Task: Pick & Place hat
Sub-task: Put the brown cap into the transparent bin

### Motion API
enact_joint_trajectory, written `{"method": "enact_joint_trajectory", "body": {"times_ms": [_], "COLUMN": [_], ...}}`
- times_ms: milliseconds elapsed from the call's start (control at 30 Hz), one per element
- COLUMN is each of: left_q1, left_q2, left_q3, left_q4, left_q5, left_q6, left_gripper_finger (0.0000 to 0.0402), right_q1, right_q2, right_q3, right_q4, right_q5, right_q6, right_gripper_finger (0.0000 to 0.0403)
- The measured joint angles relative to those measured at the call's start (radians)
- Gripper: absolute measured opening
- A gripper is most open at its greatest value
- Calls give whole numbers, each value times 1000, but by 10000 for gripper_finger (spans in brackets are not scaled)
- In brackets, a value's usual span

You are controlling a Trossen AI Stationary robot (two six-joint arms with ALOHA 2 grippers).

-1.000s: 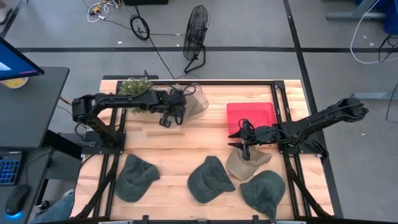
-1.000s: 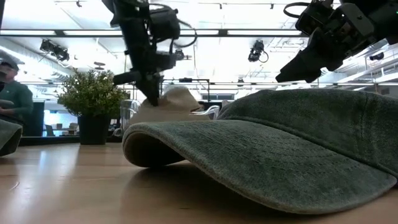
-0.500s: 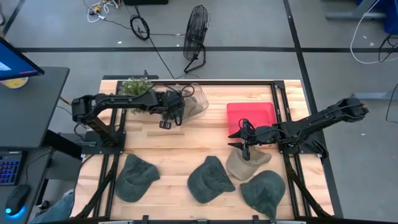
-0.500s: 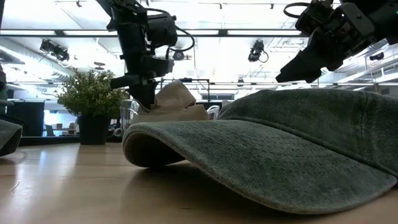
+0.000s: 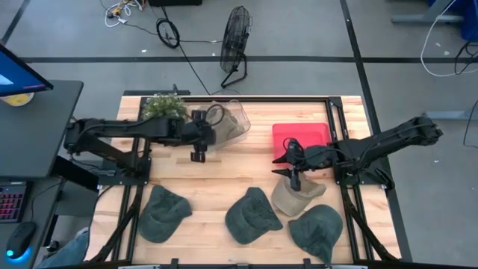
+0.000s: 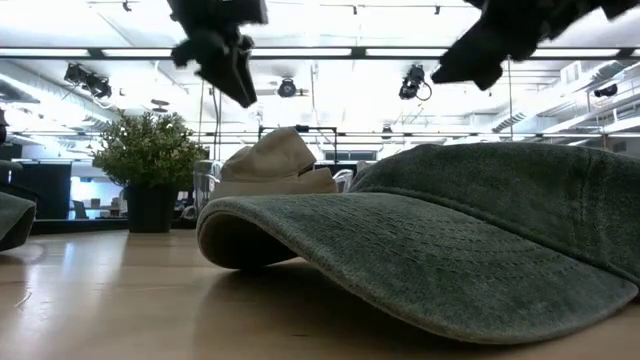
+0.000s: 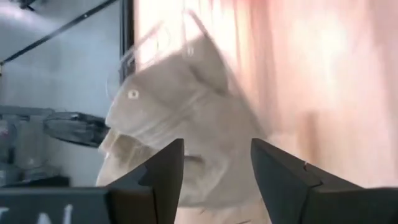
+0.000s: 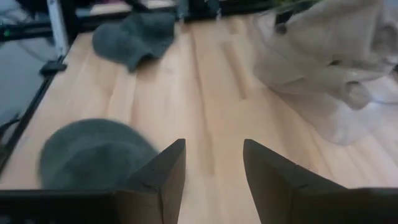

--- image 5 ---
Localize green artificial plant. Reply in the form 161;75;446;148
143;93;188;121

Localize blue object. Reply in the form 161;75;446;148
427;0;478;43

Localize tan cap in clear container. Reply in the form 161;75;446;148
205;106;246;146

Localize red plastic bin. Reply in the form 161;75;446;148
272;123;333;162

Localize black looped floor cable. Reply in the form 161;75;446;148
453;40;478;76

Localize thin black floor cable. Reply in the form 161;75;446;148
462;98;478;149

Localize keyboard with pink backlight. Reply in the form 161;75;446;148
0;182;28;224

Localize grey desk foot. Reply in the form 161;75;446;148
391;0;465;25

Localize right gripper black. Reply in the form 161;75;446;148
270;144;339;180

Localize clear plastic container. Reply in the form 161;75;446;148
199;99;252;152

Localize black box on floor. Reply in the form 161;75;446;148
148;0;204;7

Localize white floor cable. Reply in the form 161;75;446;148
419;0;478;78

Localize black coiled cable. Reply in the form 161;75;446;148
155;7;212;96

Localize black floor fan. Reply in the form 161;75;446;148
219;4;254;90

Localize dark green baseball cap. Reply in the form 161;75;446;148
287;203;344;265
224;186;285;246
137;184;193;244

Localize black computer mouse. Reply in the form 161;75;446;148
4;220;38;260

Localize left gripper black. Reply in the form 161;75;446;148
181;109;218;164

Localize black desk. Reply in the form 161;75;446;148
0;79;84;269

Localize computer monitor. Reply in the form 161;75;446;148
0;42;55;99

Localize yellow round plate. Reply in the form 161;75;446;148
0;92;36;108

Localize person's leg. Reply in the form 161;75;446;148
34;226;91;269

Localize white cable bundle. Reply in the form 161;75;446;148
99;0;146;28

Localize tan baseball cap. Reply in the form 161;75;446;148
270;173;328;218

